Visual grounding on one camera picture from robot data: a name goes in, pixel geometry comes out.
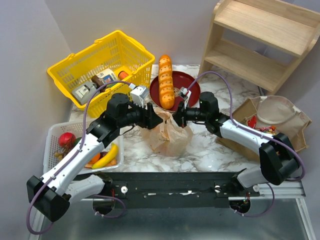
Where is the peach plastic grocery bag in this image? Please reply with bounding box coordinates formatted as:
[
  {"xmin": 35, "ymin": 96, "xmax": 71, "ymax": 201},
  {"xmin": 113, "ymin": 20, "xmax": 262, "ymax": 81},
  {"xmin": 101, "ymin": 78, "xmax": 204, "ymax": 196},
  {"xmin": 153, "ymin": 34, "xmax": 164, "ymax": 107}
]
[{"xmin": 138, "ymin": 107, "xmax": 194, "ymax": 157}]

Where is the orange Fox's candy bag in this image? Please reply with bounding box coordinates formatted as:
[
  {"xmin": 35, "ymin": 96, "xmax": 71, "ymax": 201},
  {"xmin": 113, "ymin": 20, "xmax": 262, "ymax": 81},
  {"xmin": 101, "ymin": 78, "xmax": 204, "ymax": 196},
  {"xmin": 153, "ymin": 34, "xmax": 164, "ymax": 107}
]
[{"xmin": 256, "ymin": 125, "xmax": 276, "ymax": 135}]

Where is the burlap tote bag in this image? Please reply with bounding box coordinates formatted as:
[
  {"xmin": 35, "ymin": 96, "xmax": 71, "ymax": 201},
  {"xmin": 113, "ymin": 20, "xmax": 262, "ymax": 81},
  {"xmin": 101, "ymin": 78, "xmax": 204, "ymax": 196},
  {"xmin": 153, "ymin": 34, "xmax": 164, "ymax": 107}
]
[{"xmin": 232, "ymin": 95, "xmax": 312, "ymax": 153}]

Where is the red Konfeti candy bag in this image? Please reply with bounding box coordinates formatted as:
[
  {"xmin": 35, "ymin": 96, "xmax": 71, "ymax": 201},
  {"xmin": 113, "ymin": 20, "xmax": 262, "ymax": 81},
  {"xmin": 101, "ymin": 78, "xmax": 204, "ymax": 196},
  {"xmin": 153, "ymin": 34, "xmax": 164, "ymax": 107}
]
[{"xmin": 247, "ymin": 115, "xmax": 257, "ymax": 129}]

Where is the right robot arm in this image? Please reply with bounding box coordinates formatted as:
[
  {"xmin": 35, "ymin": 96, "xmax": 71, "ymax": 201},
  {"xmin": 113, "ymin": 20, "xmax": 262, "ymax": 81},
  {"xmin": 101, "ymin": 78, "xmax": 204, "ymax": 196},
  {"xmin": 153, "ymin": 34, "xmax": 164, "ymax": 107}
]
[{"xmin": 172, "ymin": 91, "xmax": 301, "ymax": 189}]

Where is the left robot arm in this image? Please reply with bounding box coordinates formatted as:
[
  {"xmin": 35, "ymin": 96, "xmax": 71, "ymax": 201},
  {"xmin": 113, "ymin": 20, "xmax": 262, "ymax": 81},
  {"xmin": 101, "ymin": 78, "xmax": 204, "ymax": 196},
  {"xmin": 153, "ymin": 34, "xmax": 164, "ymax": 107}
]
[{"xmin": 26, "ymin": 93, "xmax": 163, "ymax": 222}]

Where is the long orange bread loaf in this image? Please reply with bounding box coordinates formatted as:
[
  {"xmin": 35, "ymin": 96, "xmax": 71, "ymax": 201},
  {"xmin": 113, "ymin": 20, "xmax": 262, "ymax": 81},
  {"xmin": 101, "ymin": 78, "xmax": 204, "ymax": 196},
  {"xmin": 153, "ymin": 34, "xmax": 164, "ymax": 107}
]
[{"xmin": 158, "ymin": 55, "xmax": 175, "ymax": 110}]

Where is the dark red round plate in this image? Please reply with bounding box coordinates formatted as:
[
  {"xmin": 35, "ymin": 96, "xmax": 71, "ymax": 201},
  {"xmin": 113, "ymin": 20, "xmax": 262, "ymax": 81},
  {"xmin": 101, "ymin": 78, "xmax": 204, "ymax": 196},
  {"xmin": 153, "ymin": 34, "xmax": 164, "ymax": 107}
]
[{"xmin": 149, "ymin": 71, "xmax": 201, "ymax": 113}]

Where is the orange capped bottle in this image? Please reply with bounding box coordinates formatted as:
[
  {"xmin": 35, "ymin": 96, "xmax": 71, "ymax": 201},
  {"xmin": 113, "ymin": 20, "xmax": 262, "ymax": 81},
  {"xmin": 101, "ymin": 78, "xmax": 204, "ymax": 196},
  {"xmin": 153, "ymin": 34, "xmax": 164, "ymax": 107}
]
[{"xmin": 118, "ymin": 71, "xmax": 129, "ymax": 81}]

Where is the front yellow banana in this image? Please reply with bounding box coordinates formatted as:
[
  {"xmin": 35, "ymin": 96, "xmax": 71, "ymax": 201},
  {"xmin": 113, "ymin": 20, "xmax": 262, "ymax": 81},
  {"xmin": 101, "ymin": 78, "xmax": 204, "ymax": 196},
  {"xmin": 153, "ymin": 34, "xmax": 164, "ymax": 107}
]
[{"xmin": 91, "ymin": 143, "xmax": 119, "ymax": 169}]

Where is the white carton in basket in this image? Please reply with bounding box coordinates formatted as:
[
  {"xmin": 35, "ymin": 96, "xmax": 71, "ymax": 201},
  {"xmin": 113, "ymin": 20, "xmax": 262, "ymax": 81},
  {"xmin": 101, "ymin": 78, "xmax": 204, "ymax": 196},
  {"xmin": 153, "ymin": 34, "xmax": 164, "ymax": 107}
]
[{"xmin": 96, "ymin": 68, "xmax": 119, "ymax": 84}]

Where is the brown bottle in basket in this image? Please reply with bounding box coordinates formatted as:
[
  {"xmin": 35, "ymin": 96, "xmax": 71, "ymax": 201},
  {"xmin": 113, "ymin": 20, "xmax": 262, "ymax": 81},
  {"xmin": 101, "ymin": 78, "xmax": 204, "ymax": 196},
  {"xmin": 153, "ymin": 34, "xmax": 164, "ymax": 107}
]
[{"xmin": 91, "ymin": 75, "xmax": 107, "ymax": 89}]

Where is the yellow plastic shopping basket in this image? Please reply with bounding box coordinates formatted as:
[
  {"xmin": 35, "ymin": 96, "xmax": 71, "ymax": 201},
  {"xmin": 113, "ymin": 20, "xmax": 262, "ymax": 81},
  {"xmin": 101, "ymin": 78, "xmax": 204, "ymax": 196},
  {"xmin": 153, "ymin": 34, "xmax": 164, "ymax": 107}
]
[{"xmin": 47, "ymin": 30, "xmax": 156, "ymax": 118}]

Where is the orange fruit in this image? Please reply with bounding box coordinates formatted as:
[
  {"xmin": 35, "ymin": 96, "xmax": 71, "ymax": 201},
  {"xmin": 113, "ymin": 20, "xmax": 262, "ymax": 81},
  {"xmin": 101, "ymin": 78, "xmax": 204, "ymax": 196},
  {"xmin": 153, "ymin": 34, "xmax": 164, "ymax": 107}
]
[{"xmin": 89, "ymin": 153, "xmax": 101, "ymax": 164}]

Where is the grey box in basket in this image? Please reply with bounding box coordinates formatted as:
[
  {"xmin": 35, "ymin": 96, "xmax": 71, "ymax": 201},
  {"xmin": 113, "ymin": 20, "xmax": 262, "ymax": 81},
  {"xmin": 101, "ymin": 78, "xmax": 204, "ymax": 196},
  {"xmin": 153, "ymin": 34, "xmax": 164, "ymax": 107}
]
[{"xmin": 71, "ymin": 81, "xmax": 100, "ymax": 105}]

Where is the green lime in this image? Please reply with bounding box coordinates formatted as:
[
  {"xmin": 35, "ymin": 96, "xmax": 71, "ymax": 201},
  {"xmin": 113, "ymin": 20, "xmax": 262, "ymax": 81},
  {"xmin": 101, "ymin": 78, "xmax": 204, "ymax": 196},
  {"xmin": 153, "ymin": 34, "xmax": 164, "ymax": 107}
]
[{"xmin": 74, "ymin": 137, "xmax": 82, "ymax": 146}]

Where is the longan bunch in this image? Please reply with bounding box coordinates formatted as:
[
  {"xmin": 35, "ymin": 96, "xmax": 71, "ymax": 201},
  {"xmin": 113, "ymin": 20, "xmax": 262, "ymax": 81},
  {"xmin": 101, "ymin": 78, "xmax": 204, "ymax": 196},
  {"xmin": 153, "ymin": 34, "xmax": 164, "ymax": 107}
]
[{"xmin": 54, "ymin": 147, "xmax": 70, "ymax": 161}]

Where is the white plastic fruit basket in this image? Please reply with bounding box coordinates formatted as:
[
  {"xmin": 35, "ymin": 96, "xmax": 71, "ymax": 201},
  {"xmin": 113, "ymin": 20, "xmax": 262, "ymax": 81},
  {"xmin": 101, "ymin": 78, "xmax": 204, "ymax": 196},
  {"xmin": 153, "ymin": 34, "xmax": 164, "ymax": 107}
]
[{"xmin": 43, "ymin": 120, "xmax": 124, "ymax": 175}]

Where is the wooden shelf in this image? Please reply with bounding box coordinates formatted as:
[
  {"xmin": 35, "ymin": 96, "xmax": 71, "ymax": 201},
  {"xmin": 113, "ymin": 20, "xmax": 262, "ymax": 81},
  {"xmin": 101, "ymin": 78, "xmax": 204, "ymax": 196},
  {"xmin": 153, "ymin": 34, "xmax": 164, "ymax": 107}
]
[{"xmin": 199, "ymin": 0, "xmax": 320, "ymax": 95}]

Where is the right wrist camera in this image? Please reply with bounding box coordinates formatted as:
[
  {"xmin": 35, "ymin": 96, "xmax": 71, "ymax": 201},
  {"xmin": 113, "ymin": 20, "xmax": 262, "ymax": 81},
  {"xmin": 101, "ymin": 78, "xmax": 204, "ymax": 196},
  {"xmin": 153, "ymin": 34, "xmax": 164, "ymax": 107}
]
[{"xmin": 178, "ymin": 87, "xmax": 192, "ymax": 108}]

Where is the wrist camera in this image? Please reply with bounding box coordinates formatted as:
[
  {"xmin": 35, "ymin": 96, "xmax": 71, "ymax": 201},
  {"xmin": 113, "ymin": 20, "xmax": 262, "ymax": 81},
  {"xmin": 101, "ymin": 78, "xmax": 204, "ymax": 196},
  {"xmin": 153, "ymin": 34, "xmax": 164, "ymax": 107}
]
[
  {"xmin": 130, "ymin": 85, "xmax": 149, "ymax": 108},
  {"xmin": 178, "ymin": 87, "xmax": 192, "ymax": 108}
]

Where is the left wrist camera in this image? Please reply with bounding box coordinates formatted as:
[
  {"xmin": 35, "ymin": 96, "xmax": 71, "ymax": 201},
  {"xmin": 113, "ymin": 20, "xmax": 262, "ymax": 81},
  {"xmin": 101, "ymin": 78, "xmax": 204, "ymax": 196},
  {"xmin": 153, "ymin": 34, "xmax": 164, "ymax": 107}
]
[{"xmin": 130, "ymin": 85, "xmax": 149, "ymax": 108}]

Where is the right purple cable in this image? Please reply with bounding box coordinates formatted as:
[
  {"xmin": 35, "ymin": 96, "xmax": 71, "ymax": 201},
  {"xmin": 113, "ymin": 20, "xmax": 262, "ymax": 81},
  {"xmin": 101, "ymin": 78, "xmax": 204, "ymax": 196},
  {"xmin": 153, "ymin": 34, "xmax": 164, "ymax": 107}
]
[{"xmin": 187, "ymin": 71, "xmax": 306, "ymax": 218}]

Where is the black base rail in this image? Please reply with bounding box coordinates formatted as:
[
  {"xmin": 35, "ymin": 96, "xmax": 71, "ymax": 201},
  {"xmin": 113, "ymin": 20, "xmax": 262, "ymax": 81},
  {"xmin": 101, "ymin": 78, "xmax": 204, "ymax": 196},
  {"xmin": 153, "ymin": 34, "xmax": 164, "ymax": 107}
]
[{"xmin": 96, "ymin": 172, "xmax": 260, "ymax": 209}]

